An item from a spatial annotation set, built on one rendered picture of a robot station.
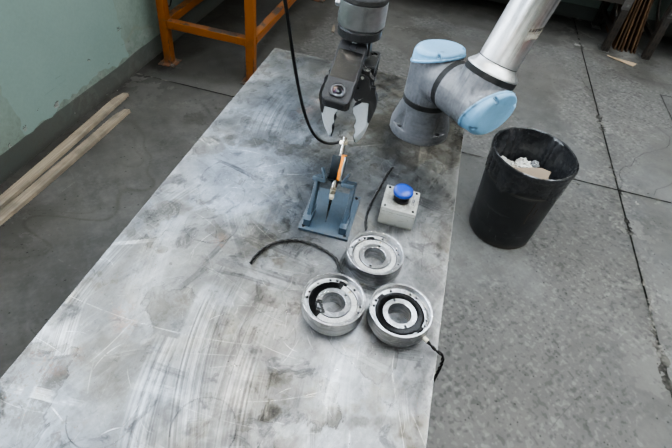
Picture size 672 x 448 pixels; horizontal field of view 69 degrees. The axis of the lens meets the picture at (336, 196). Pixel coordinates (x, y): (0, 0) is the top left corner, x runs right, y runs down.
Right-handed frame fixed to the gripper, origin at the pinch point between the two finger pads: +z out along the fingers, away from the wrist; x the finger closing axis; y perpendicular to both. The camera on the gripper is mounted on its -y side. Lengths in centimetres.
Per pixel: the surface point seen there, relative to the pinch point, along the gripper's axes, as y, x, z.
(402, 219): -1.8, -14.5, 15.5
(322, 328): -30.4, -5.5, 15.1
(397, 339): -29.2, -17.3, 14.5
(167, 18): 167, 132, 71
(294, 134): 20.7, 14.8, 18.2
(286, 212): -5.2, 8.5, 18.0
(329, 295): -23.5, -5.0, 15.9
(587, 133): 191, -115, 99
